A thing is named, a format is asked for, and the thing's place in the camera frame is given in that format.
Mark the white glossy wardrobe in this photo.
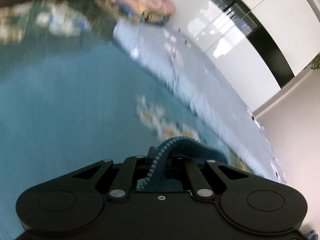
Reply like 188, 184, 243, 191
169, 0, 319, 111

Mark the colourful folded cartoon blanket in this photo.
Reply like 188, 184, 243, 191
96, 0, 175, 25

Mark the light blue floral quilt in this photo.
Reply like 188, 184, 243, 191
113, 20, 286, 184

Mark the green plant wall decal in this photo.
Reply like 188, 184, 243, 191
304, 54, 320, 70

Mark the blue fleece zip jacket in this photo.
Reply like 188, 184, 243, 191
138, 137, 230, 192

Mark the teal floral bedspread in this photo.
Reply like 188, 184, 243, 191
1, 0, 249, 239

